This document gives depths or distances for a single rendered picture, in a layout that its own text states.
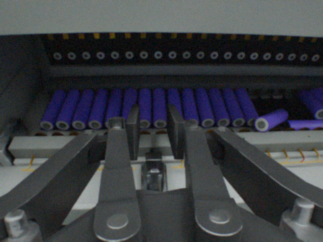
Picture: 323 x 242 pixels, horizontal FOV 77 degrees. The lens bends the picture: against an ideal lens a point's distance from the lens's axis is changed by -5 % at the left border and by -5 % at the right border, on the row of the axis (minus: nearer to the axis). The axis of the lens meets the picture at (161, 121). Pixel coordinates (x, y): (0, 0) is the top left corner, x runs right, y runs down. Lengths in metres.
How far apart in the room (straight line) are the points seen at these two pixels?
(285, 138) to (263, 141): 0.03
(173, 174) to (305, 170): 0.16
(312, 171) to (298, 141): 0.04
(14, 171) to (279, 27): 0.29
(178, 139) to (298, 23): 0.13
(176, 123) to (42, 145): 0.16
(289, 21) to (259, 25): 0.02
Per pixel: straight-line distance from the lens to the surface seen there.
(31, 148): 0.26
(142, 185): 0.23
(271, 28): 0.19
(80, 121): 0.28
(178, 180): 0.24
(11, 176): 0.28
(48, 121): 0.29
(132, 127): 0.15
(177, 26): 0.17
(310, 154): 0.31
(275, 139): 0.28
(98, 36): 0.31
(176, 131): 0.16
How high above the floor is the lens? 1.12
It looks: 25 degrees down
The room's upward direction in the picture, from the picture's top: 1 degrees clockwise
